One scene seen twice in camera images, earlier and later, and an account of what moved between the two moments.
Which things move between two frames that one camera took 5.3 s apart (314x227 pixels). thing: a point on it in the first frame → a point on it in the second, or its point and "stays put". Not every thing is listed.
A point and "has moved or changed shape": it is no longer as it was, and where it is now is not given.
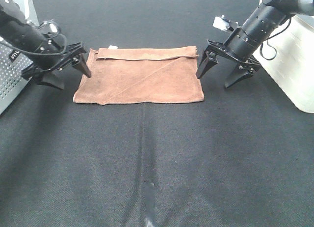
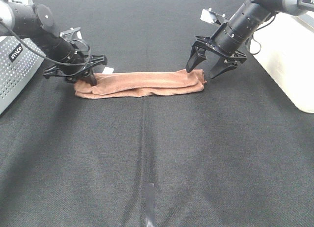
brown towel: (127, 75) has moved or changed shape
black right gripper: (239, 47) → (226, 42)
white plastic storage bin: (288, 54) stays put
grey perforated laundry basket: (12, 84) stays put
